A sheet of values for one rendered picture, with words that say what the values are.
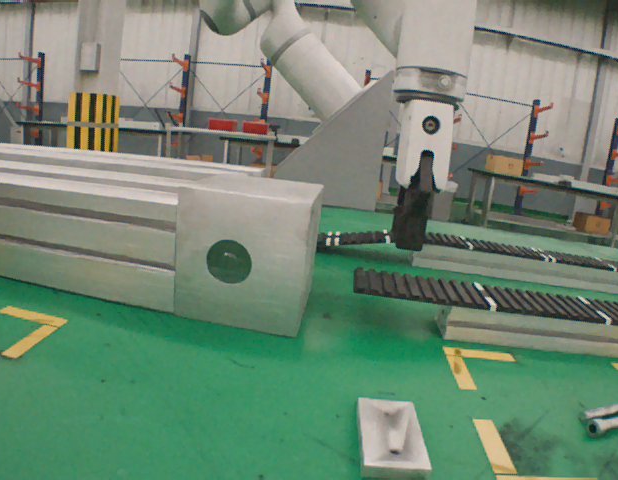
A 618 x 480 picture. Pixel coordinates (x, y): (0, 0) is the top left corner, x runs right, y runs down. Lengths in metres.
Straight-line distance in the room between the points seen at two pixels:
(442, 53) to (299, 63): 0.52
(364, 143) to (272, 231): 0.58
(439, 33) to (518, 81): 8.30
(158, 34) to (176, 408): 8.97
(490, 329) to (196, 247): 0.23
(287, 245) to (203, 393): 0.11
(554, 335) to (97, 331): 0.34
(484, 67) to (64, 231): 8.40
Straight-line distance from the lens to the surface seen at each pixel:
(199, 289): 0.29
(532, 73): 8.90
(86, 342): 0.28
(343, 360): 0.27
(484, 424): 0.25
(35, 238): 0.36
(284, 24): 0.97
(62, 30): 10.37
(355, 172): 0.83
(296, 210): 0.26
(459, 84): 0.48
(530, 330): 0.36
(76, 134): 3.79
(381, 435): 0.21
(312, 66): 0.94
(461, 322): 0.33
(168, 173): 0.49
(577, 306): 0.39
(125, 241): 0.31
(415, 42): 0.48
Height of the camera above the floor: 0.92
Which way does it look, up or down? 14 degrees down
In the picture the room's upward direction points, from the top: 7 degrees clockwise
